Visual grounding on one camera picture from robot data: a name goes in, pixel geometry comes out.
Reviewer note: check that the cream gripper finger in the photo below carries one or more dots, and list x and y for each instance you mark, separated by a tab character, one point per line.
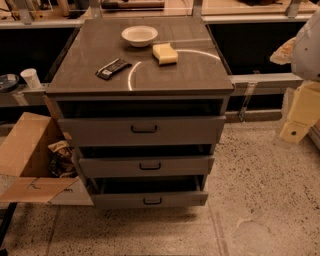
283	54

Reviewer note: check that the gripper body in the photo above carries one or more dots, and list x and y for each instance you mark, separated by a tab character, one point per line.
307	53

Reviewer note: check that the grey drawer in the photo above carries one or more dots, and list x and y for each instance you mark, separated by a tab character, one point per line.
150	192
146	166
142	131

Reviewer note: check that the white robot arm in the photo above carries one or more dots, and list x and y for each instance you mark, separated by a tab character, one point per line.
303	53

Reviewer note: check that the grey top drawer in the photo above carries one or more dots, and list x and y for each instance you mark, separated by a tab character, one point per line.
142	131

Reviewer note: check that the grey bottom drawer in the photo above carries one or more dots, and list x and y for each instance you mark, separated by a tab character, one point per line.
150	192

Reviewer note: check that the grey drawer cabinet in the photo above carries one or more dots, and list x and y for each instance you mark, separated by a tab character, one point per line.
196	85

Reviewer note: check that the yellow sponge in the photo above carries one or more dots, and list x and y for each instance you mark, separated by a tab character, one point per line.
165	54

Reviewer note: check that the white bowl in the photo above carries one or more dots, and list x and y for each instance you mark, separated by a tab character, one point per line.
139	36

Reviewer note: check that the black snack bar wrapper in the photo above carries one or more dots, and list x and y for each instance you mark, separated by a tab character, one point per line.
112	68

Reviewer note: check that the snack bag in box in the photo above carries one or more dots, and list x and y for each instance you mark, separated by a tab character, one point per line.
61	165

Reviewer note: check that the white paper cup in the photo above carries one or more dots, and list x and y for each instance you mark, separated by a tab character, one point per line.
31	78

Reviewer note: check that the brown cardboard box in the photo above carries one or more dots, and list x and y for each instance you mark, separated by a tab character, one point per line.
24	155

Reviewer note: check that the dark round lid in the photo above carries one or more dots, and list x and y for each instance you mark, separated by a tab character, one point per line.
8	82

